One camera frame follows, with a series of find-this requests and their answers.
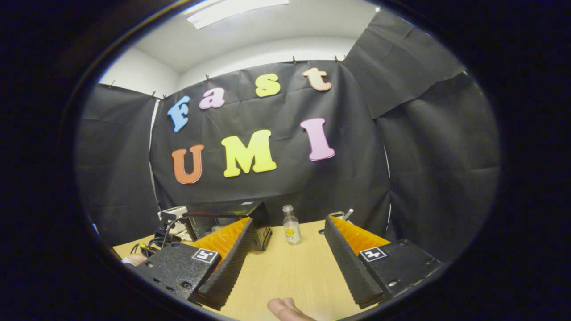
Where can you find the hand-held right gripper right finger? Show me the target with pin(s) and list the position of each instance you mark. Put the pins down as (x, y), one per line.
(350, 267)

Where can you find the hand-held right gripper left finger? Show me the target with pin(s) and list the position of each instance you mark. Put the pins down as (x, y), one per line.
(227, 267)

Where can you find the black electric oven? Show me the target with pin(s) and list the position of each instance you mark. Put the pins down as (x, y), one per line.
(261, 223)

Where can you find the white toaster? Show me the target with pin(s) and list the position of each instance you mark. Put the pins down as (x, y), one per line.
(180, 209)

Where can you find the glass seasoning jar with spoon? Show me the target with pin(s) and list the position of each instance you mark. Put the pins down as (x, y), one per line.
(338, 215)

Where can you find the clear bottle with yellow label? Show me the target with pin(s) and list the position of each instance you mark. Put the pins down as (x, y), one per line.
(291, 229)

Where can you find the large ceiling light panel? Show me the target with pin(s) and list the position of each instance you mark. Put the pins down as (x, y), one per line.
(232, 10)

